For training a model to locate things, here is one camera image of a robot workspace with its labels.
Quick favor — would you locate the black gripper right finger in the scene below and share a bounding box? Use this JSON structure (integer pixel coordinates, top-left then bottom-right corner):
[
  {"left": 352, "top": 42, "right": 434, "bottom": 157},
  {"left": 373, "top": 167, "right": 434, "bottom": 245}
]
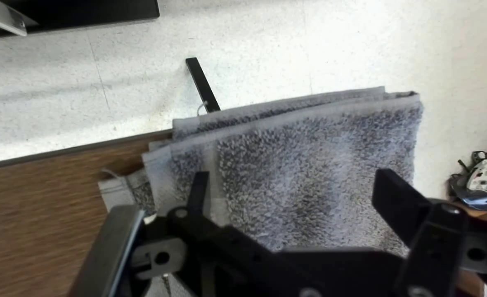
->
[{"left": 372, "top": 169, "right": 431, "bottom": 250}]

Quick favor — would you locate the gray towel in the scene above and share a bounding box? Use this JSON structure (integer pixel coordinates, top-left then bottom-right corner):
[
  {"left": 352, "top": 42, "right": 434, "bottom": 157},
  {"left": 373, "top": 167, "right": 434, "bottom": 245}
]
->
[{"left": 98, "top": 88, "right": 423, "bottom": 256}]

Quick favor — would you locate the wooden desk with black frame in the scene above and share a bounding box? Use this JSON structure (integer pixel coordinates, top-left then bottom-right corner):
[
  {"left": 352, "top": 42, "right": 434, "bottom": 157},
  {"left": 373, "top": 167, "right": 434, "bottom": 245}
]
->
[{"left": 0, "top": 129, "right": 172, "bottom": 297}]

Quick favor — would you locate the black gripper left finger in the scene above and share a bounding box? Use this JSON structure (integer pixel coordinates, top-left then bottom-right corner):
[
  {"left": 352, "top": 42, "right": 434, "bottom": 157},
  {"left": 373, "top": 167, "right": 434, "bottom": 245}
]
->
[{"left": 189, "top": 172, "right": 210, "bottom": 215}]

